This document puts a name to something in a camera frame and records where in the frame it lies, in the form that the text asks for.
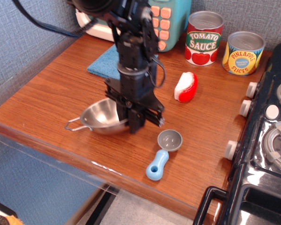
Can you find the silver metal bowl with handles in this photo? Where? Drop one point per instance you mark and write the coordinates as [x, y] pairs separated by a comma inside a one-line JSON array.
[[101, 118]]

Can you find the teal toy microwave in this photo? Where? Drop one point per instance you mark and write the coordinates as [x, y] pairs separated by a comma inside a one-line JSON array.
[[170, 20]]

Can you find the pineapple slices toy can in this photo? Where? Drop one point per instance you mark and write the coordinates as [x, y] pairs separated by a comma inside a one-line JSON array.
[[243, 52]]

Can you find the blue folded cloth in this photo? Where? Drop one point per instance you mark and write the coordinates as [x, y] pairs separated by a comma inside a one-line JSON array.
[[106, 65]]

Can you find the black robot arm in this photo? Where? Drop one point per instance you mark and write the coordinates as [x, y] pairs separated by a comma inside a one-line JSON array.
[[131, 22]]

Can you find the red white toy apple slice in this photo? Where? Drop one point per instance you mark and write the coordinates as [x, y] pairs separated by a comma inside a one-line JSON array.
[[186, 87]]

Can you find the blue handled grey scoop spoon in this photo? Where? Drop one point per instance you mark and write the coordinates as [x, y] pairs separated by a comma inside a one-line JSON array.
[[169, 141]]

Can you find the black toy stove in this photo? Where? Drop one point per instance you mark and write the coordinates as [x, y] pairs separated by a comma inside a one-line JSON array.
[[253, 196]]

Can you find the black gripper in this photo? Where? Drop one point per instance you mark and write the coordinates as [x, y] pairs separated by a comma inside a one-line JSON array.
[[135, 99]]

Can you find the tomato sauce toy can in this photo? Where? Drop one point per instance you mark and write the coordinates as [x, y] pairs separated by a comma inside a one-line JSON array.
[[203, 37]]

